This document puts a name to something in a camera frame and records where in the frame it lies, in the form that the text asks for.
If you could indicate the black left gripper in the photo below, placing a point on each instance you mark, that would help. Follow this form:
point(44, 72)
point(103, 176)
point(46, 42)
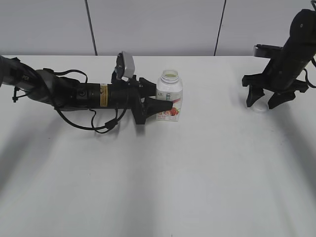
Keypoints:
point(129, 94)

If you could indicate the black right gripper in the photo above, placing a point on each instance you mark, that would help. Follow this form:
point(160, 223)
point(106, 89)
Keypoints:
point(279, 76)

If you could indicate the white plastic bottle cap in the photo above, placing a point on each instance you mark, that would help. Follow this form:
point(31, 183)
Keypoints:
point(260, 108)

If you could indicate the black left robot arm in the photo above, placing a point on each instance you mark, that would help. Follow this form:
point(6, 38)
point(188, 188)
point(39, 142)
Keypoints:
point(54, 88)

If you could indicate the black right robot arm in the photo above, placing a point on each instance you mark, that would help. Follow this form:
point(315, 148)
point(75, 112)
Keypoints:
point(302, 37)

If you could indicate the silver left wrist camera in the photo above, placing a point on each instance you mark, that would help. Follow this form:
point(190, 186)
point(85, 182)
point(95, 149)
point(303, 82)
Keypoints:
point(125, 67)

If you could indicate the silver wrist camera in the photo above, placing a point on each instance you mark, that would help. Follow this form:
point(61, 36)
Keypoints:
point(266, 51)
point(125, 67)

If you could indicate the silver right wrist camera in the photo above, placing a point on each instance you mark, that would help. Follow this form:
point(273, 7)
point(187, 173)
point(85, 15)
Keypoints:
point(266, 51)

